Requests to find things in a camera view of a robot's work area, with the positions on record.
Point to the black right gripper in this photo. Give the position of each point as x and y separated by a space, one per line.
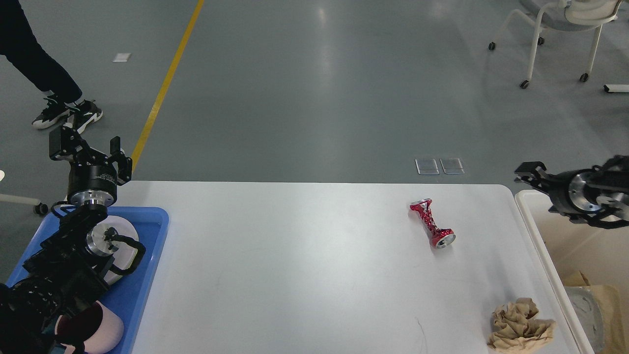
568 191

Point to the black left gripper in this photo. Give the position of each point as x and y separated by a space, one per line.
90 183

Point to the pink plate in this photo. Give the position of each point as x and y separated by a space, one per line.
125 254

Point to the crushed red soda can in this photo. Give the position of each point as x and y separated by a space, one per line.
439 237

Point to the foil piece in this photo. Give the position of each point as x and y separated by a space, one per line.
589 314

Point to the brown paper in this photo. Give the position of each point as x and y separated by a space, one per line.
518 330

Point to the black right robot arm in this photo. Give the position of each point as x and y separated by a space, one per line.
596 196

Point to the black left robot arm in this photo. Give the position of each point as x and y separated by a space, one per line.
67 275

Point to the grey floor socket plate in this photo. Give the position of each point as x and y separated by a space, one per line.
452 166
427 167

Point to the white plastic bin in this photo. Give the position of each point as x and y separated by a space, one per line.
564 248

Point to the white furniture foot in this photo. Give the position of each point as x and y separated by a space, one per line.
616 88

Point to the person with black green sneakers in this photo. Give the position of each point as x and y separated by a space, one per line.
63 96

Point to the blue plastic tray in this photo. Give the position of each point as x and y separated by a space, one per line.
129 294

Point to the brown paper bag in bin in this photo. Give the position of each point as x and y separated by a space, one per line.
609 301

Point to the white office chair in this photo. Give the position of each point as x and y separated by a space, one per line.
570 16

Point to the pink ribbed mug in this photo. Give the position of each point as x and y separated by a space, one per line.
97 330

